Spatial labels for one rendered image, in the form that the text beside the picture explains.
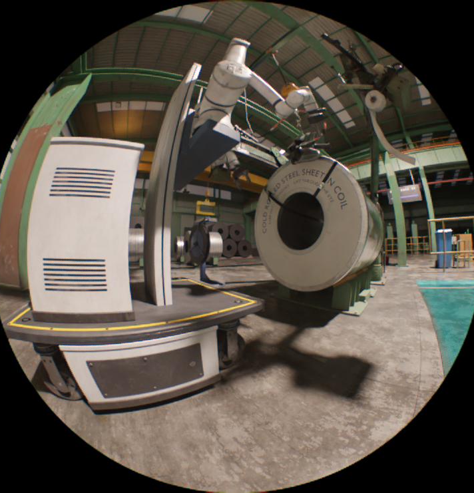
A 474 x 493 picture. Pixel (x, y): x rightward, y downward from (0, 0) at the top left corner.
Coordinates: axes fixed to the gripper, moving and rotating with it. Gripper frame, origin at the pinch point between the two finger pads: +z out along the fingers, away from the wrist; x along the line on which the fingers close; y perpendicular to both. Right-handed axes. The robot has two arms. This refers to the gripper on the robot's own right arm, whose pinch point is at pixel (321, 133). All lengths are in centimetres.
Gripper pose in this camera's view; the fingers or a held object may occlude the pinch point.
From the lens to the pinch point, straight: 122.2
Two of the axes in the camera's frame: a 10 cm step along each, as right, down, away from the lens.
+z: 4.8, 6.7, 5.7
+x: -7.7, 6.3, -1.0
